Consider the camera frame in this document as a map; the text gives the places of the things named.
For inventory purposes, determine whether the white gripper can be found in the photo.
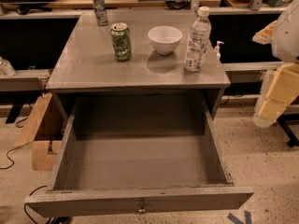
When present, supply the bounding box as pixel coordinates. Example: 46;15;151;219
252;21;299;128

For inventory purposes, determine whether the clear plastic water bottle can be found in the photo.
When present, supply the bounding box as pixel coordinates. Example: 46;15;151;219
185;7;211;72

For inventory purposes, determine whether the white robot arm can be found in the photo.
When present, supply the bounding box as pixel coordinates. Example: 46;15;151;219
252;0;299;128

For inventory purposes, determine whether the open grey top drawer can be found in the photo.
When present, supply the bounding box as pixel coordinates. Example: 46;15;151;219
25;91;253;217

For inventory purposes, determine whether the metal drawer knob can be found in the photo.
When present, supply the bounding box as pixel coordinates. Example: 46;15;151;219
137;203;147;215

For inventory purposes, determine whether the black stand leg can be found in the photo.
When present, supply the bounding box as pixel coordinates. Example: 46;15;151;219
278;113;299;147

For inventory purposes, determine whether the white ceramic bowl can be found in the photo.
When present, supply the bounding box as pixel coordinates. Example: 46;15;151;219
148;26;182;55

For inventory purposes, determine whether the green soda can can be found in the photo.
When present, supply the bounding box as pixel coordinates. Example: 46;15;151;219
110;22;131;62

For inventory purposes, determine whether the silver slim can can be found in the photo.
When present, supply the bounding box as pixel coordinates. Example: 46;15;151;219
93;0;108;26

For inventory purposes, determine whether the grey wooden cabinet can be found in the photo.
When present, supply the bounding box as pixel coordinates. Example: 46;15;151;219
47;9;230;115

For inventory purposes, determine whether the wooden block stand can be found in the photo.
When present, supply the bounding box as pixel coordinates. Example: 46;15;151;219
14;93;64;171

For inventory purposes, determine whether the black floor cable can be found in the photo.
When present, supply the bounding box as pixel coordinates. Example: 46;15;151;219
0;117;34;171

